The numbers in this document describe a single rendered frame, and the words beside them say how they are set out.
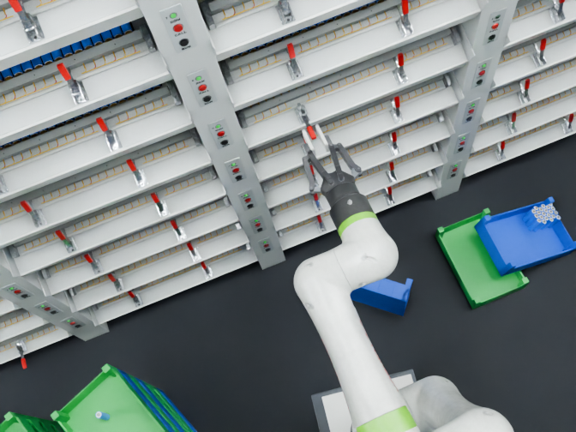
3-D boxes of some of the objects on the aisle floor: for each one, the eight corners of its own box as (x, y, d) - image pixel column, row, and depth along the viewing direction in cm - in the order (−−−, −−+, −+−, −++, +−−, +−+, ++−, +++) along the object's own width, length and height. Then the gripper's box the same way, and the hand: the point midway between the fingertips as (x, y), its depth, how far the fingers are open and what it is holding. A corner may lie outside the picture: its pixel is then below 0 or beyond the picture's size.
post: (285, 260, 253) (147, -143, 92) (262, 269, 253) (81, -119, 91) (267, 214, 261) (108, -232, 99) (244, 224, 260) (47, -210, 99)
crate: (525, 288, 240) (530, 281, 233) (472, 309, 239) (476, 303, 232) (484, 215, 251) (488, 207, 244) (435, 236, 251) (436, 228, 243)
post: (458, 190, 256) (617, -318, 95) (435, 200, 256) (556, -295, 94) (435, 147, 264) (545, -392, 102) (412, 156, 263) (488, -370, 102)
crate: (403, 316, 241) (406, 302, 222) (322, 291, 247) (319, 274, 229) (409, 295, 243) (413, 279, 225) (330, 270, 250) (327, 253, 231)
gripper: (316, 225, 158) (283, 151, 170) (380, 200, 158) (341, 128, 171) (313, 208, 151) (278, 133, 164) (378, 183, 152) (339, 109, 164)
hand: (315, 140), depth 165 cm, fingers open, 3 cm apart
